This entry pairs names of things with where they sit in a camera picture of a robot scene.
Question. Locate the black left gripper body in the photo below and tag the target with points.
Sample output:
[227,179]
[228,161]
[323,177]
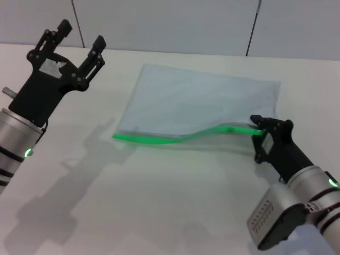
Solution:
[40,87]

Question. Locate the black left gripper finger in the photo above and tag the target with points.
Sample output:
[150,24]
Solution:
[59,32]
[94,59]

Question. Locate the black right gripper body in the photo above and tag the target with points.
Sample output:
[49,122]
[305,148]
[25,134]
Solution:
[288,151]

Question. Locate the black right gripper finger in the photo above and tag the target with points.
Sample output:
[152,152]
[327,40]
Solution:
[261,151]
[265,122]

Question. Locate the transparent document bag green zip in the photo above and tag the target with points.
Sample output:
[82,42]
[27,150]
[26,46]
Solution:
[191,101]

